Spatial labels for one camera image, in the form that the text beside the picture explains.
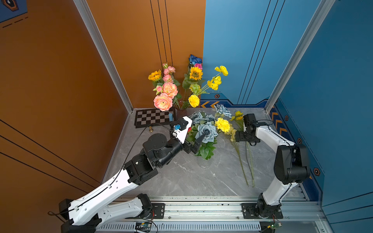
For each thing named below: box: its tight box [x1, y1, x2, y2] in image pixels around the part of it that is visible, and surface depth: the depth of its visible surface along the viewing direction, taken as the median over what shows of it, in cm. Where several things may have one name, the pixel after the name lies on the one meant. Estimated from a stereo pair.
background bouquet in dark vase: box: [148, 54, 229, 119], surface depth 80 cm
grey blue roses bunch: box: [185, 104, 232, 160], surface depth 67 cm
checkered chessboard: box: [134, 107, 177, 129], surface depth 113 cm
